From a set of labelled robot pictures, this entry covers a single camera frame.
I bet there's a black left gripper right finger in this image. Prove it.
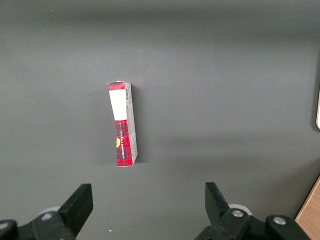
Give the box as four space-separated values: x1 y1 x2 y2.
194 182 271 240

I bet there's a white rectangular tray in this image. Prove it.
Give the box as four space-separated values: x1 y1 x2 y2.
315 86 320 131

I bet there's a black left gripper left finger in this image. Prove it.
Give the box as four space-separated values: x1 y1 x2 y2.
17 183 94 240

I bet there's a red plaid carton box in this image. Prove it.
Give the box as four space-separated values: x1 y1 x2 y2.
107 80 139 168

